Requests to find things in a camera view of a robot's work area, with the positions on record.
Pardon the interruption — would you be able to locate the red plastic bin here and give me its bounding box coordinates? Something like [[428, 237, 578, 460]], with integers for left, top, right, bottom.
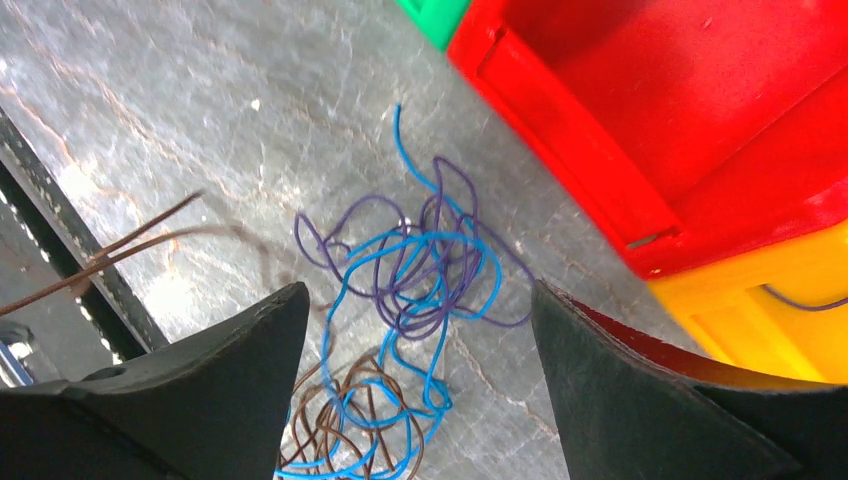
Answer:
[[447, 1, 847, 278]]

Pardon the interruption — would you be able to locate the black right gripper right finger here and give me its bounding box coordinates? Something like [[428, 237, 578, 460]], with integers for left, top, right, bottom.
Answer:
[[531, 281, 847, 479]]

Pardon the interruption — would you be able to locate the orange plastic bin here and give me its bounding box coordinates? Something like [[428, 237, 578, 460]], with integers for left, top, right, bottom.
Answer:
[[648, 223, 847, 384]]

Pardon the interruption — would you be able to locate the green plastic bin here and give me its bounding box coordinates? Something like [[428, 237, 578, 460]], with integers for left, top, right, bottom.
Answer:
[[396, 0, 471, 52]]

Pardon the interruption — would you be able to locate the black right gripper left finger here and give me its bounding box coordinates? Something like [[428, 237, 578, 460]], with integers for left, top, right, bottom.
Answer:
[[1, 282, 310, 479]]

